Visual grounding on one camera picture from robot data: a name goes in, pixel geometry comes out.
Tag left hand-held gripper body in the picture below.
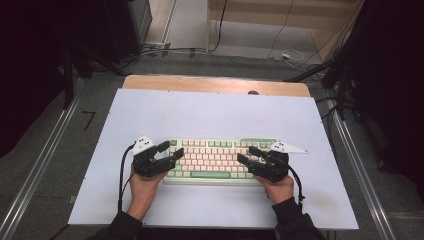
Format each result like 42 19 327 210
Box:
129 135 168 178

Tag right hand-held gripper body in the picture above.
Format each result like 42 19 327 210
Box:
247 141 310 184

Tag green and pink mechanical keyboard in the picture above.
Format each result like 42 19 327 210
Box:
164 136 280 186

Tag person's right hand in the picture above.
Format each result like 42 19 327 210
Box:
255 175 295 206

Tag person's left hand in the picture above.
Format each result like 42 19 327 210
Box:
126 171 168 221

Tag wooden table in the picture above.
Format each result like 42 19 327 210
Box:
122 74 312 98

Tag black tripod stand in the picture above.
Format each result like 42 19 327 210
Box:
283 49 356 122

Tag black cabinet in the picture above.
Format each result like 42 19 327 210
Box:
103 0 153 64

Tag light wooden furniture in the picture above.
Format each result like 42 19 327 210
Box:
205 0 365 63

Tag black curtain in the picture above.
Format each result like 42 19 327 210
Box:
346 0 424 203
0 0 108 159

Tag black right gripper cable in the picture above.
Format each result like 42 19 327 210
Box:
286 164 306 205

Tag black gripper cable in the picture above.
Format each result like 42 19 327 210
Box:
286 164 306 205
116 143 138 213

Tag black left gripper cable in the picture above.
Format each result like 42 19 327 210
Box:
116 143 138 213

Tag aluminium floor rail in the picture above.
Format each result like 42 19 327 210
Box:
328 99 398 240
0 96 82 240

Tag black floor cable bundle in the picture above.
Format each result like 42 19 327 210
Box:
121 45 208 64

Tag coiled white cable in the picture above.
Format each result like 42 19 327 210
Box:
280 48 305 63

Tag thin black floor cable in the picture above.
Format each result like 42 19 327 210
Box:
264 0 295 65

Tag thick black floor cable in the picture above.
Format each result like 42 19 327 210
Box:
211 0 229 53

